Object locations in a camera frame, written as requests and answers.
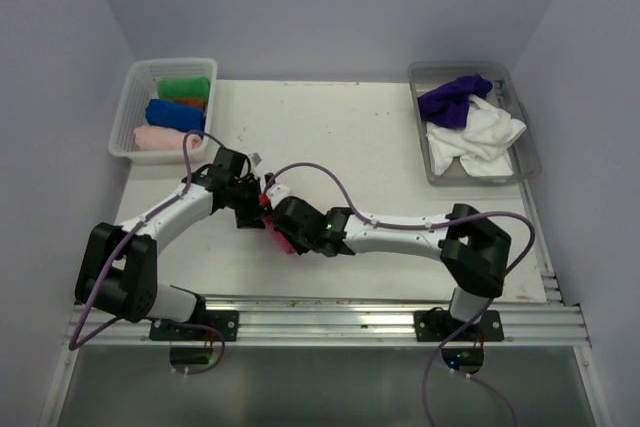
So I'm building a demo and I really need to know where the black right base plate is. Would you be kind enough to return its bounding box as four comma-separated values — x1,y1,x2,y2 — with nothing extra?
413,307,505,343

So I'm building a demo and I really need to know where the orange rolled towel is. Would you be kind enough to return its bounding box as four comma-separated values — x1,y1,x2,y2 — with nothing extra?
174,97,208,112

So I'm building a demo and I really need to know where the clear plastic bin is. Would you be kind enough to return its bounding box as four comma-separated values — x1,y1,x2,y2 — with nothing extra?
408,61,541,187

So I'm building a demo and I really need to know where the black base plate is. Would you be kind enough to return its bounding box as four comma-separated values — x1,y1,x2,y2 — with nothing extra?
413,307,505,343
149,310,240,342

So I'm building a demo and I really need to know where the pink red towel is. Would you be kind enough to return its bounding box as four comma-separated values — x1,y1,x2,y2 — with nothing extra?
263,217,296,255

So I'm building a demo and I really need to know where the white plastic basket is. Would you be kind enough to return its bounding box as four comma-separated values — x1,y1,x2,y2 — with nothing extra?
108,57,218,165

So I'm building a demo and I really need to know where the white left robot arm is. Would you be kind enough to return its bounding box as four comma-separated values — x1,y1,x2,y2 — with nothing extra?
74,147,265,340

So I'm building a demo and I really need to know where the light pink rolled towel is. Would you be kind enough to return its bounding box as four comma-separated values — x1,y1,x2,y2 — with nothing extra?
134,125,202,151

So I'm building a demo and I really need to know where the white towel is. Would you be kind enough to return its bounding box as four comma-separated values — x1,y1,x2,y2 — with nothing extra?
426,95,527,178

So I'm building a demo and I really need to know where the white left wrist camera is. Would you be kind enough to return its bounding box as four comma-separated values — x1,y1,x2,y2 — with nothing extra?
249,152,262,167

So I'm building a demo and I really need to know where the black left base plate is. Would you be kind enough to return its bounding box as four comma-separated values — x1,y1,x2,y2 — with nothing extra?
149,310,240,342

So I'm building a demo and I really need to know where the aluminium mounting rail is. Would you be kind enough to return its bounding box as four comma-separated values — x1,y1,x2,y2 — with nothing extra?
63,296,591,346

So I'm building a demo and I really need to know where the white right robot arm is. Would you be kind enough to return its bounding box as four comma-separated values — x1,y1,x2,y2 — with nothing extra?
271,196,511,340

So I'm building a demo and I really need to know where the blue rolled towel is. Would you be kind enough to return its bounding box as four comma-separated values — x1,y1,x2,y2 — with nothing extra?
145,99,205,133

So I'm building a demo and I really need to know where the purple towel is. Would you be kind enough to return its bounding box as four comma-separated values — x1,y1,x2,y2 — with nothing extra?
418,74,493,130

